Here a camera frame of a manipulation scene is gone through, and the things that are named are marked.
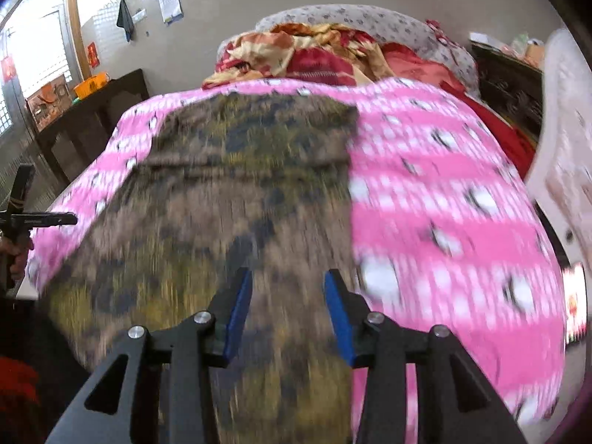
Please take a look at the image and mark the red wall sticker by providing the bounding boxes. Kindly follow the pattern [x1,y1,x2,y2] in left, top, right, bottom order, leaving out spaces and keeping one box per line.
[86,42,100,68]

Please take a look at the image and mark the person's left hand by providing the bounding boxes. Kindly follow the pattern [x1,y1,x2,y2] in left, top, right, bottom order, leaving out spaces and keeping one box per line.
[1,235,34,283]

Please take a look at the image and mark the dark hanging towel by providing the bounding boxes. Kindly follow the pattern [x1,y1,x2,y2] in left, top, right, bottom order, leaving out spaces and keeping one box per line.
[117,0,134,42]

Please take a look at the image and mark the dark wooden side table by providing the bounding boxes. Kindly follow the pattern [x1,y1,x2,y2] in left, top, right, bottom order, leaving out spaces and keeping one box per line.
[34,68,151,188]

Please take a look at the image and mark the pink penguin blanket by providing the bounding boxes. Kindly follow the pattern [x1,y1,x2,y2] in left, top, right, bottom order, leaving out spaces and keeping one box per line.
[27,78,565,434]

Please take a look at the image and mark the clutter on nightstand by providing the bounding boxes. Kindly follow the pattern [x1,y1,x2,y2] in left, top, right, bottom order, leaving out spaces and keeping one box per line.
[468,32,545,68]

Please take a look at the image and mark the grey floral pillow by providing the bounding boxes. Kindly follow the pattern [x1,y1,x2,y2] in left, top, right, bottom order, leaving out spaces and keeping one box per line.
[218,4,479,96]

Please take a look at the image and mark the dark carved wooden nightstand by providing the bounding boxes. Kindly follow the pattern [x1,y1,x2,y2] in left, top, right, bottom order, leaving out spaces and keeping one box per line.
[471,43,543,143]

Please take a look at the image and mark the red and cream floral quilt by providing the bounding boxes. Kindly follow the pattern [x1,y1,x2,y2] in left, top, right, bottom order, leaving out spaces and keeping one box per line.
[202,23,394,89]

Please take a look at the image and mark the orange plastic basin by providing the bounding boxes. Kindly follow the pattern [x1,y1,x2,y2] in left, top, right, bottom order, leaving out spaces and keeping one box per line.
[74,72,110,99]

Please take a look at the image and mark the brown floral patterned cloth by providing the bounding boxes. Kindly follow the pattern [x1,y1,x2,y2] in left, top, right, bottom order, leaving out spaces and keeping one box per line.
[41,92,359,443]

